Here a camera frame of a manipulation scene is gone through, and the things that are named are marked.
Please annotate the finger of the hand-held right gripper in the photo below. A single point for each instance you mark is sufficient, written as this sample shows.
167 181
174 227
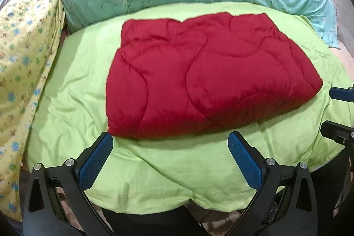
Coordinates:
336 131
338 93

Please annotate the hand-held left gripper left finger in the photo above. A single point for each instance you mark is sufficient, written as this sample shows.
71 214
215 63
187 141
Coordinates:
94 162

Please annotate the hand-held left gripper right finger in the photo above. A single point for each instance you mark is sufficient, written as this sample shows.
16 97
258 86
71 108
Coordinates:
246 160

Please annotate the red quilted down jacket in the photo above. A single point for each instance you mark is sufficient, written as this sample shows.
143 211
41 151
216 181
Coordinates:
207 73

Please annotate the light green bed blanket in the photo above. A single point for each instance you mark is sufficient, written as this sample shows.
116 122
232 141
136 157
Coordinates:
83 92

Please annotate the person's dark trousers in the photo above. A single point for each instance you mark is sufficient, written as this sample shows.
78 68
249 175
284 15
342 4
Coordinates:
143 222

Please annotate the yellow printed blanket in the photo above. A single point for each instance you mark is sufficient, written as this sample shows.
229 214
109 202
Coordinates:
25 64

